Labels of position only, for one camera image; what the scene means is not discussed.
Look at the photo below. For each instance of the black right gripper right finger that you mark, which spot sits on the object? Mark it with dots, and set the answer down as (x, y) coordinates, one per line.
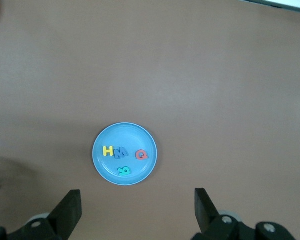
(207, 212)

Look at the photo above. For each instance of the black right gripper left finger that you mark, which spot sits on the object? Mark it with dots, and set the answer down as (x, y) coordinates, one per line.
(65, 212)

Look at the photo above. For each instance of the yellow foam letter H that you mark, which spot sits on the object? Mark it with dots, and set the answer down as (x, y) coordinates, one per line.
(104, 151)

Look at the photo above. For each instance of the blue foam letter M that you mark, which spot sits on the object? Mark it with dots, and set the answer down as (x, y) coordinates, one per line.
(120, 153)

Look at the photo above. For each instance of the pink foam letter Q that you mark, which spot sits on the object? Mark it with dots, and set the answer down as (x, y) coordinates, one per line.
(137, 155)

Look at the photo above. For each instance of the blue plate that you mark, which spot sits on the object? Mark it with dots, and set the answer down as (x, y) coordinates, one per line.
(130, 135)

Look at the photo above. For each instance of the brown table cover sheet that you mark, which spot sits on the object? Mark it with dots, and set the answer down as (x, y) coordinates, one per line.
(190, 75)

